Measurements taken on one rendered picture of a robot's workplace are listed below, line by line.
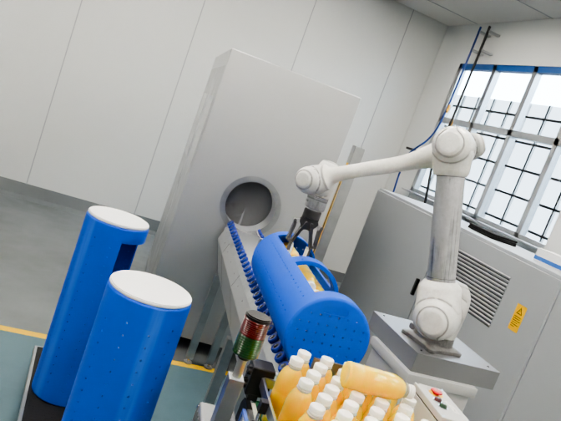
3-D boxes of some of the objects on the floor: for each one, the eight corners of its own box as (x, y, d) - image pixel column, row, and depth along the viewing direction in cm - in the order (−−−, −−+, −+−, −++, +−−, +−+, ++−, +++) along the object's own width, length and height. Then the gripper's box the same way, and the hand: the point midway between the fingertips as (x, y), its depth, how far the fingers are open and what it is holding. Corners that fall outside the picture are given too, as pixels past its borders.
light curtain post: (258, 419, 359) (362, 148, 334) (260, 425, 353) (366, 149, 329) (249, 417, 357) (352, 144, 333) (250, 423, 351) (356, 145, 327)
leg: (195, 448, 307) (237, 337, 298) (196, 455, 301) (238, 342, 292) (184, 446, 305) (225, 334, 297) (184, 453, 300) (227, 339, 291)
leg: (191, 362, 402) (222, 275, 393) (191, 365, 396) (223, 277, 387) (183, 359, 400) (214, 272, 391) (183, 363, 395) (214, 275, 386)
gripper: (331, 214, 260) (313, 264, 263) (290, 200, 256) (272, 251, 259) (336, 218, 253) (316, 269, 256) (294, 204, 249) (275, 256, 252)
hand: (296, 253), depth 257 cm, fingers open, 6 cm apart
